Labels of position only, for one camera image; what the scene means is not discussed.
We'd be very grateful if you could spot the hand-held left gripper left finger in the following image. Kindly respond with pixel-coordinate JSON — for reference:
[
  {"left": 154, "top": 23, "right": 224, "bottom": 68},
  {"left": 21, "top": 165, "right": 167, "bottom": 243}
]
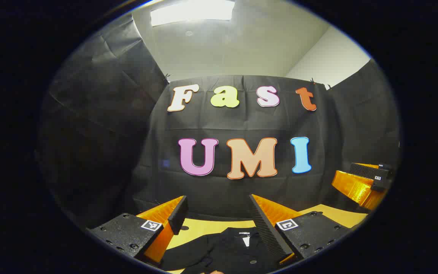
[{"left": 85, "top": 195, "right": 189, "bottom": 267}]

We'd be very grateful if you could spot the black buttoned jacket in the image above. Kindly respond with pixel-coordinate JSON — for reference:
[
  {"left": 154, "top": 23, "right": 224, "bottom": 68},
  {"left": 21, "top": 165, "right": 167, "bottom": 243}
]
[{"left": 160, "top": 226, "right": 280, "bottom": 274}]

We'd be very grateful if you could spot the black backdrop cloth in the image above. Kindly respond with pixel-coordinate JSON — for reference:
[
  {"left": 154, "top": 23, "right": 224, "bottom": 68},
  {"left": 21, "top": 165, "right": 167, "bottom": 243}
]
[{"left": 36, "top": 13, "right": 401, "bottom": 229}]

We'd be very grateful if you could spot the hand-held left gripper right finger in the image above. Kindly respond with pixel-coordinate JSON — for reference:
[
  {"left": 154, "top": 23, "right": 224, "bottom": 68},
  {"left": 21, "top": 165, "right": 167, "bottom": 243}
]
[{"left": 248, "top": 194, "right": 353, "bottom": 266}]

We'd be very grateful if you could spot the ceiling light panel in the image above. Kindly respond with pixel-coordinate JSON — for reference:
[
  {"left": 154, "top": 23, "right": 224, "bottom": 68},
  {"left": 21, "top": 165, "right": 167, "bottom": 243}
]
[{"left": 150, "top": 0, "right": 236, "bottom": 27}]

